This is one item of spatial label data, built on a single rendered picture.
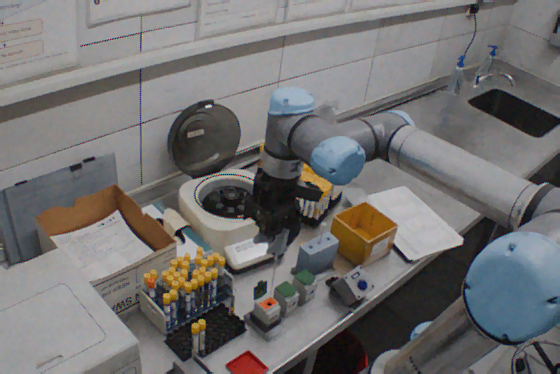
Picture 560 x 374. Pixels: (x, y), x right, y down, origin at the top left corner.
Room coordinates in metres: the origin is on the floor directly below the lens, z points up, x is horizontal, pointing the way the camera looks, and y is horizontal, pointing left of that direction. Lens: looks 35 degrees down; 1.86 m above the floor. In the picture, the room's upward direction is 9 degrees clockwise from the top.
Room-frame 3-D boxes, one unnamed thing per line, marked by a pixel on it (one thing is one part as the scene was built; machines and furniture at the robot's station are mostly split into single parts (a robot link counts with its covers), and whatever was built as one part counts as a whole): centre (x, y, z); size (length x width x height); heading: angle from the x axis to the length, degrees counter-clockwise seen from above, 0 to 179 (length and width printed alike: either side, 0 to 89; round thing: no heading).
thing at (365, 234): (1.18, -0.24, 0.93); 0.13 x 0.13 x 0.10; 45
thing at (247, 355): (0.72, 0.02, 0.88); 0.07 x 0.07 x 0.01; 49
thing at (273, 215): (0.83, 0.01, 1.26); 0.09 x 0.08 x 0.12; 139
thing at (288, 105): (0.83, 0.00, 1.42); 0.09 x 0.08 x 0.11; 41
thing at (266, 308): (0.85, -0.01, 0.92); 0.05 x 0.04 x 0.06; 49
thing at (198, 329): (0.79, 0.12, 0.93); 0.17 x 0.09 x 0.11; 140
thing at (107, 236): (0.93, 0.40, 0.95); 0.29 x 0.25 x 0.15; 49
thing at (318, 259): (1.06, -0.11, 0.92); 0.10 x 0.07 x 0.10; 134
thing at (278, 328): (0.85, -0.01, 0.89); 0.09 x 0.05 x 0.04; 49
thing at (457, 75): (2.46, -0.75, 0.97); 0.08 x 0.07 x 0.20; 143
